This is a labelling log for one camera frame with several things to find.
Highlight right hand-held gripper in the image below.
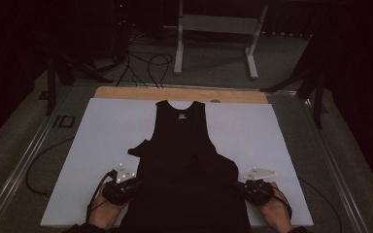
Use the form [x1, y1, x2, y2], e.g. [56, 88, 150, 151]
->
[238, 166, 278, 207]

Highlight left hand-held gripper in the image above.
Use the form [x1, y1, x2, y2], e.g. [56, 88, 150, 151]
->
[101, 163, 144, 207]

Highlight black tank top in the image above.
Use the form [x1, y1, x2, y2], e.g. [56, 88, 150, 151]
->
[127, 99, 252, 233]

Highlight person's left hand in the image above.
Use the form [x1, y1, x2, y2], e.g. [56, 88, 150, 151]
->
[87, 185, 130, 231]

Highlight person's right hand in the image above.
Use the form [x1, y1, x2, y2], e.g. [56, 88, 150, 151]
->
[258, 183, 294, 232]

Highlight white table mat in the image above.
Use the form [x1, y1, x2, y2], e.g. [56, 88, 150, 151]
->
[40, 97, 315, 227]

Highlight black tripod stand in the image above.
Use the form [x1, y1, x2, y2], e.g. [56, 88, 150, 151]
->
[44, 52, 115, 117]
[260, 30, 327, 130]

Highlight grey metal stand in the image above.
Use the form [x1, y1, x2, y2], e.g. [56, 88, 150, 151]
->
[173, 0, 269, 81]

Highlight right hand-held gripper cable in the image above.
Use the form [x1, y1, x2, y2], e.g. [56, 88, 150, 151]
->
[265, 184, 294, 221]

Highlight black floor cables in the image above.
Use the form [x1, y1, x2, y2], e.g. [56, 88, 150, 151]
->
[115, 30, 175, 89]

